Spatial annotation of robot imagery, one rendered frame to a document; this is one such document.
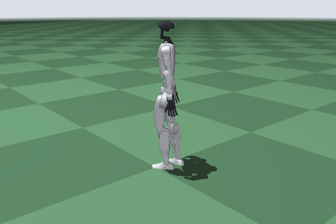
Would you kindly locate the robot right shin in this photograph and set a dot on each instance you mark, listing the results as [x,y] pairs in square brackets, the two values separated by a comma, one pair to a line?
[175,139]

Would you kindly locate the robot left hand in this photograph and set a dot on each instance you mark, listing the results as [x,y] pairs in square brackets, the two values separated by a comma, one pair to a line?
[171,107]

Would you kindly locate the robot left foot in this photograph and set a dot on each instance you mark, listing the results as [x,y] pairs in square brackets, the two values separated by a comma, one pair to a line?
[170,166]

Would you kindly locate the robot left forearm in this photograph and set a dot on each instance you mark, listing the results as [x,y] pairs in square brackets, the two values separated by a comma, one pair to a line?
[169,84]

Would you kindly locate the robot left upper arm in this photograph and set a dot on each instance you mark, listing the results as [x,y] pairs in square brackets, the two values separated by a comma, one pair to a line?
[166,55]

